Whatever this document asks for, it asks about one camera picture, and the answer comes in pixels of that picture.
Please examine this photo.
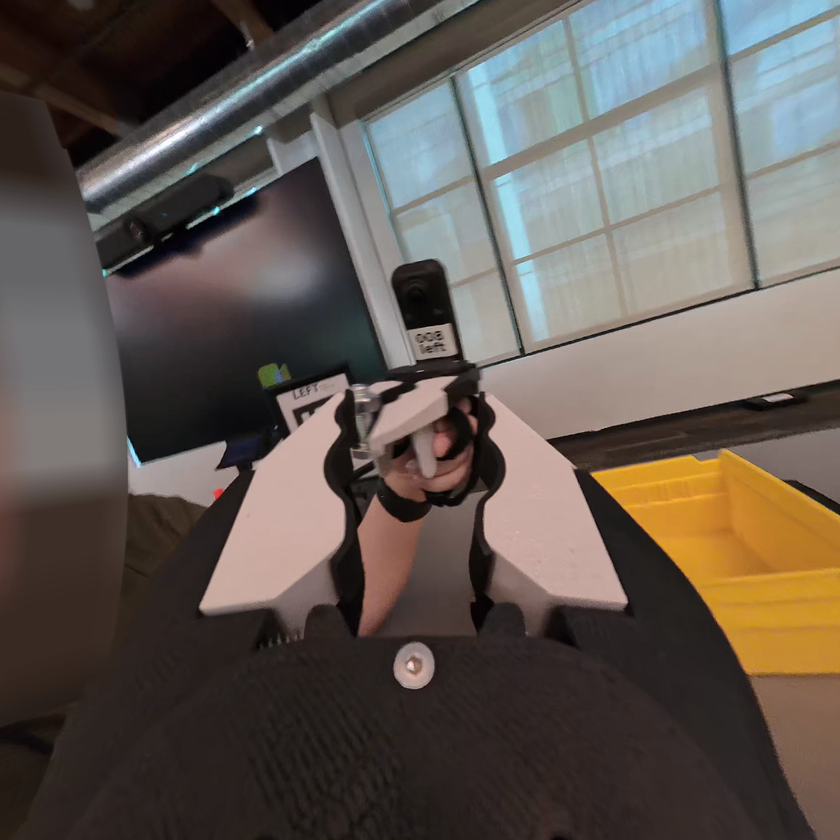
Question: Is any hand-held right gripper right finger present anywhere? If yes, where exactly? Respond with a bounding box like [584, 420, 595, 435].
[470, 392, 630, 636]

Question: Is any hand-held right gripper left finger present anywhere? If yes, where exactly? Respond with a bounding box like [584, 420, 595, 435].
[199, 392, 366, 636]

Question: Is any steel hex bolt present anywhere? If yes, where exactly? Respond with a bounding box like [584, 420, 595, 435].
[350, 384, 385, 462]

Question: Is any yellow plastic bin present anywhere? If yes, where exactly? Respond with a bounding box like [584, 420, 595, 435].
[591, 449, 840, 677]

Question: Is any person's left forearm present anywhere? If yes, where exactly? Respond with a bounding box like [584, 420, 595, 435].
[356, 499, 424, 637]

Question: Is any person's left hand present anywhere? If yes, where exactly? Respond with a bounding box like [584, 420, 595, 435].
[384, 410, 480, 506]

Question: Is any black screen stand shelf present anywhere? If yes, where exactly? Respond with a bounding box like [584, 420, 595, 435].
[215, 430, 271, 471]

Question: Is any framed marker sign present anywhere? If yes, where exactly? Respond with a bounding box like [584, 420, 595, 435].
[262, 364, 355, 439]

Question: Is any olive green shirt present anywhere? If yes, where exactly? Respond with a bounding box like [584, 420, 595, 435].
[126, 494, 212, 595]

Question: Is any large black screen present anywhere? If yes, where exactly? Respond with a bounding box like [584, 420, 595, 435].
[100, 154, 389, 466]

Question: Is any large grid window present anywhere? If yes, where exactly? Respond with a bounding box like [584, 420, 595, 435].
[361, 0, 840, 365]

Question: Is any black floor box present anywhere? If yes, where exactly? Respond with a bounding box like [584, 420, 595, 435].
[743, 390, 810, 412]

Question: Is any black video bar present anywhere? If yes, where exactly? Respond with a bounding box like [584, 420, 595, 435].
[96, 175, 237, 271]

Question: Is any silver ventilation duct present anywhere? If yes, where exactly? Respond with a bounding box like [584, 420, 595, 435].
[76, 0, 480, 212]

